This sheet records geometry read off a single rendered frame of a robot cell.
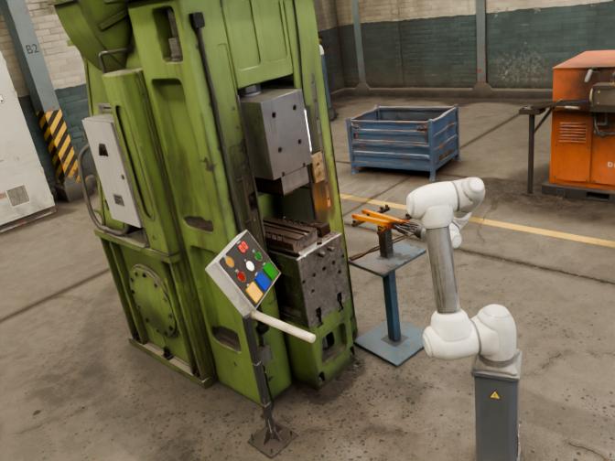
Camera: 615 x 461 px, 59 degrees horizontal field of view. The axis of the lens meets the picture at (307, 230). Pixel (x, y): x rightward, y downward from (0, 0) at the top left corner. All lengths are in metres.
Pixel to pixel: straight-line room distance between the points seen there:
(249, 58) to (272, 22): 0.24
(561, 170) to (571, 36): 4.34
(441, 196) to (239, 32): 1.28
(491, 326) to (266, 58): 1.70
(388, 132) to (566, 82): 2.05
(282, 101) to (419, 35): 8.53
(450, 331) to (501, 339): 0.22
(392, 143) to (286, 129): 3.96
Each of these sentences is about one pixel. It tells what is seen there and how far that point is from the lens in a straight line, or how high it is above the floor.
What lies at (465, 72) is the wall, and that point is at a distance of 10.81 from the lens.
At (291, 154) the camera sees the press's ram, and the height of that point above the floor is 1.46.
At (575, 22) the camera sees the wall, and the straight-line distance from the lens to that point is 9.96.
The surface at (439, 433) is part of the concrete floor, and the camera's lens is 3.15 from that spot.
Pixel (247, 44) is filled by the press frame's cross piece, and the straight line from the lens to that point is 2.86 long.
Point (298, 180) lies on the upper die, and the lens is 2.93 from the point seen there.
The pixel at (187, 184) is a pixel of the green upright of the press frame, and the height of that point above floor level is 1.35.
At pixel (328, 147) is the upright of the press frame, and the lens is 3.31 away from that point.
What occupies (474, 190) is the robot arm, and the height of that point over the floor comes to 1.39.
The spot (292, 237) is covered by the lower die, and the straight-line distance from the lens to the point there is 3.03.
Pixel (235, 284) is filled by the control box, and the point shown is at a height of 1.09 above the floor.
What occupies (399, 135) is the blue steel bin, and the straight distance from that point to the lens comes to 6.64.
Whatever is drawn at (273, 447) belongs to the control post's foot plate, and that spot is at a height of 0.01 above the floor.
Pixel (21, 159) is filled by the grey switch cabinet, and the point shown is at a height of 0.81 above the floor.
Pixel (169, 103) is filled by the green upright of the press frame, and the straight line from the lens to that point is 2.97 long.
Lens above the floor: 2.21
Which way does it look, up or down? 23 degrees down
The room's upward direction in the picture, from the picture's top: 9 degrees counter-clockwise
